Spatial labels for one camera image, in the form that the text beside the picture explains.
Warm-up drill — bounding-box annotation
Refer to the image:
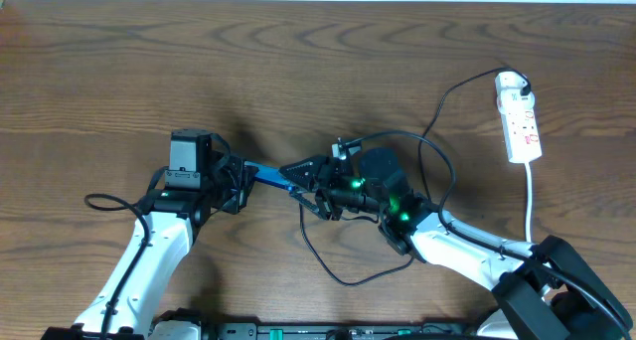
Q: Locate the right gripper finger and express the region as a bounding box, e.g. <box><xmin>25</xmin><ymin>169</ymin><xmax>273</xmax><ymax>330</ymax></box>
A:
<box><xmin>278</xmin><ymin>155</ymin><xmax>329</xmax><ymax>191</ymax></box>
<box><xmin>289</xmin><ymin>189</ymin><xmax>323</xmax><ymax>219</ymax></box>

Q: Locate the blue Samsung Galaxy smartphone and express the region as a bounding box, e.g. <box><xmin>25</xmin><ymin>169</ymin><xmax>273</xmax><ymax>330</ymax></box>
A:
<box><xmin>245</xmin><ymin>161</ymin><xmax>295</xmax><ymax>192</ymax></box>

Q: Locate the black USB charging cable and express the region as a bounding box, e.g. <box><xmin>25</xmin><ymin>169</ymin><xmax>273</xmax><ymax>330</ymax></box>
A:
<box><xmin>297</xmin><ymin>66</ymin><xmax>533</xmax><ymax>287</ymax></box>

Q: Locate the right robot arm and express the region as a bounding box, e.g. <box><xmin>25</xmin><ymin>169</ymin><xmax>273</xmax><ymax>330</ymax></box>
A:
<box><xmin>278</xmin><ymin>148</ymin><xmax>633</xmax><ymax>339</ymax></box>

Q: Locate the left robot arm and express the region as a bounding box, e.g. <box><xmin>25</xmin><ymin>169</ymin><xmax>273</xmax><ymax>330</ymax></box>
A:
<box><xmin>42</xmin><ymin>152</ymin><xmax>259</xmax><ymax>340</ymax></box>

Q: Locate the white USB charger plug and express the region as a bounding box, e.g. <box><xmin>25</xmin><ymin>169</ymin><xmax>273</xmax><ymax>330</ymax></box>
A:
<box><xmin>495</xmin><ymin>71</ymin><xmax>532</xmax><ymax>96</ymax></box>

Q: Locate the white power strip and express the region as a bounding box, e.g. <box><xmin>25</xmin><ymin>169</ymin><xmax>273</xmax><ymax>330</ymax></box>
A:
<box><xmin>497</xmin><ymin>89</ymin><xmax>543</xmax><ymax>164</ymax></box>

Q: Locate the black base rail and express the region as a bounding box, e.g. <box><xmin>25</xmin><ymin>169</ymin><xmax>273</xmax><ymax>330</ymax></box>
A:
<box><xmin>149</xmin><ymin>320</ymin><xmax>470</xmax><ymax>340</ymax></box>

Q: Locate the white power strip cord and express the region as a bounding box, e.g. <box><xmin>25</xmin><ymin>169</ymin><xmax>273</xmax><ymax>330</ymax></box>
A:
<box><xmin>524</xmin><ymin>161</ymin><xmax>534</xmax><ymax>245</ymax></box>

